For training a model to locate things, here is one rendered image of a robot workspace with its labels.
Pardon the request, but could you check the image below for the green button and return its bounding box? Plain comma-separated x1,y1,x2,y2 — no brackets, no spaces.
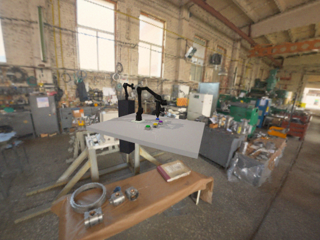
144,125,151,131

